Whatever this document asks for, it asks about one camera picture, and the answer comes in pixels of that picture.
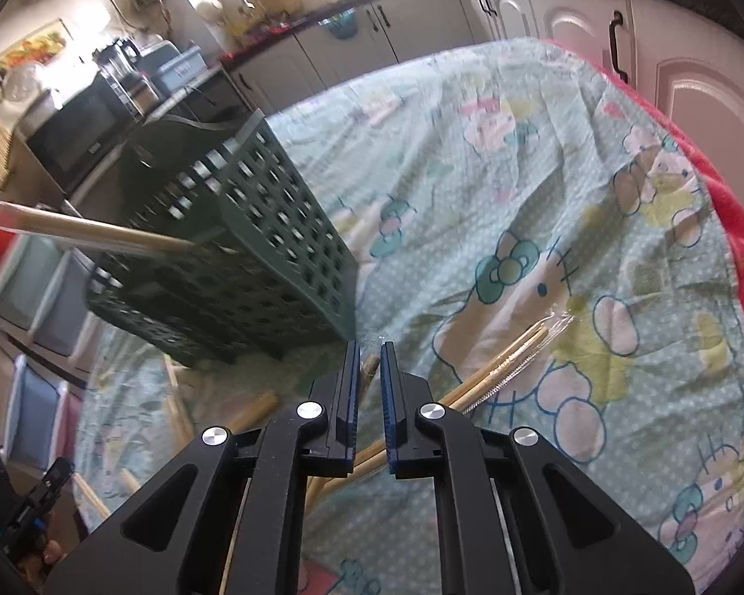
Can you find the white lower cabinets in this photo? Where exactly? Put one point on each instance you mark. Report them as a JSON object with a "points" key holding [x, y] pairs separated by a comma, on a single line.
{"points": [[685, 65]]}

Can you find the light blue plastic box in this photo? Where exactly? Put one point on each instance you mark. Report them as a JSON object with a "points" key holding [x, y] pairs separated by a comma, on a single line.
{"points": [[179, 71]]}

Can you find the black microwave oven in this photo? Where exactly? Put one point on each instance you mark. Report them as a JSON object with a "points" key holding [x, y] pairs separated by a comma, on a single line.
{"points": [[74, 138]]}

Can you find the Hello Kitty tablecloth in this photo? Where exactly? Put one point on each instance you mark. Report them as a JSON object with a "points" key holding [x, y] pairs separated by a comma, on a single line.
{"points": [[423, 169]]}

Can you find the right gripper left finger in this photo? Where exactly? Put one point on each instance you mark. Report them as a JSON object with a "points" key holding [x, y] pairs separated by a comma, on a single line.
{"points": [[225, 515]]}

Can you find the chopstick pair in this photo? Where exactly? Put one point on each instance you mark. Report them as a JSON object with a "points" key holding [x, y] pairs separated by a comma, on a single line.
{"points": [[86, 233], [481, 386]]}

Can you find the green perforated utensil basket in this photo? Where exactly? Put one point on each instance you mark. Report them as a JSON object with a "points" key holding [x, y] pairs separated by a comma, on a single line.
{"points": [[266, 271]]}

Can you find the plastic drawer unit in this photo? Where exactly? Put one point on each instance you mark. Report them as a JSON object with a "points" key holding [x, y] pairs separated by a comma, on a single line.
{"points": [[48, 342]]}

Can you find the red pink blanket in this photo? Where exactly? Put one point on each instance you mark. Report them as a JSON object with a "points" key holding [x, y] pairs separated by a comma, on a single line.
{"points": [[660, 235]]}

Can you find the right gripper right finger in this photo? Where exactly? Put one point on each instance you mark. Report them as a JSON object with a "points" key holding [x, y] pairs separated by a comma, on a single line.
{"points": [[514, 514]]}

